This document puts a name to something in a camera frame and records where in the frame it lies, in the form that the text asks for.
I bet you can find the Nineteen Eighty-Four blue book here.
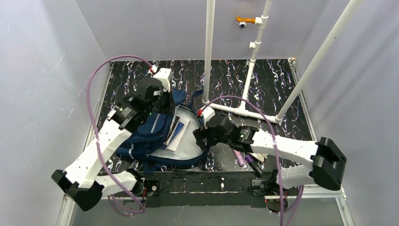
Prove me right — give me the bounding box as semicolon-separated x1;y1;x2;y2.
161;116;190;152

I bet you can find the navy blue student backpack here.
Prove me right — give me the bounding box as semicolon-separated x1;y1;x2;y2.
116;89;210;173

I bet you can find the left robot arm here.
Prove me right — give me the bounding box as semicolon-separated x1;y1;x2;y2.
51;75;175;211

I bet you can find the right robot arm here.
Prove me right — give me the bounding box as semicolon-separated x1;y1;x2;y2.
193;114;347;191

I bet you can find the pink highlighter pen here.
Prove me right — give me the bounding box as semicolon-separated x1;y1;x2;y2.
233;149;245;167

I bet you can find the black marker pen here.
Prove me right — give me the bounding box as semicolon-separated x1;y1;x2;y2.
245;155;263;177

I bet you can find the transparent pencil case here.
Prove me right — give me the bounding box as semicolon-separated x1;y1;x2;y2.
249;153;268;162

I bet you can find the orange tap on pipe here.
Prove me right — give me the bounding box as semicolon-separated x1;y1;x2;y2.
236;16;256;29

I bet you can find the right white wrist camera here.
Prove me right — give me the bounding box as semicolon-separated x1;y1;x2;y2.
197;106;215;129

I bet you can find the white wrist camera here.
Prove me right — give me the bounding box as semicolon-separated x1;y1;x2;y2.
152;68;174;92
197;106;215;129

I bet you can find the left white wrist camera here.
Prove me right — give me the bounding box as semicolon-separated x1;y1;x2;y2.
152;68;174;92

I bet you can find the white PVC pipe frame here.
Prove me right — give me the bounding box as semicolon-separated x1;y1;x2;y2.
202;0;364;124

